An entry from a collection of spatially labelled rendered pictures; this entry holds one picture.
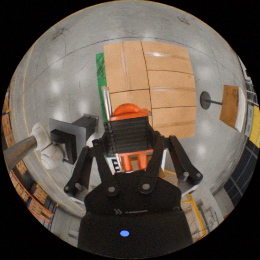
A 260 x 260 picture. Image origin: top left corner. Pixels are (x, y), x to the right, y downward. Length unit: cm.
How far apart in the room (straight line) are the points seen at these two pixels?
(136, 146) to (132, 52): 94
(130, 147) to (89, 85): 146
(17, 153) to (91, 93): 137
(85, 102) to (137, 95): 97
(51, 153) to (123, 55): 109
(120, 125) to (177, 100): 92
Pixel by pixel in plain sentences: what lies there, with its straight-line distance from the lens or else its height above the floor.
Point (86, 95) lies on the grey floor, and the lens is 159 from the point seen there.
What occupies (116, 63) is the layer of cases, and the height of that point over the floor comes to 54.
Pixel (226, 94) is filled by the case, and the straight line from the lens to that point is 165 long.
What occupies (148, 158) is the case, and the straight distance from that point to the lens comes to 106.
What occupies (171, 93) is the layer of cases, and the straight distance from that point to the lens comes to 101.
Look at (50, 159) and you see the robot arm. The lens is 79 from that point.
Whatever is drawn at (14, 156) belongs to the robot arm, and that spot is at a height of 138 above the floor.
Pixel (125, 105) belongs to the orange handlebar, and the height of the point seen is 127.
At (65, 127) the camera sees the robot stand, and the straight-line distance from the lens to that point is 94.
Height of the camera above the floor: 145
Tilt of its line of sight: 69 degrees down
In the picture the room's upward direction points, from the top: 173 degrees clockwise
